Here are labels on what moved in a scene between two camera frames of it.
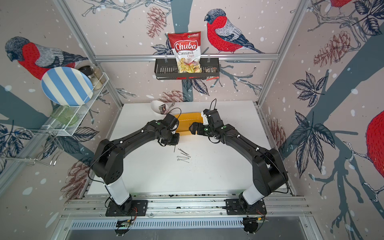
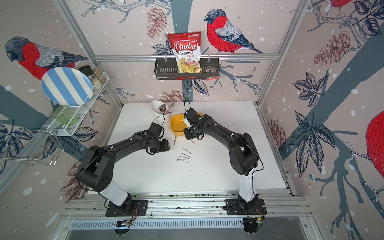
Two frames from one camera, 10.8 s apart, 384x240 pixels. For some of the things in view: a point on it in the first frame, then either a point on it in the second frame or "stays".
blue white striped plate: (67, 86) stays
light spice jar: (98, 73) stays
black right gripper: (199, 125) → (187, 136)
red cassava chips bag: (187, 47) stays
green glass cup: (63, 113) stays
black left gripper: (176, 142) → (166, 146)
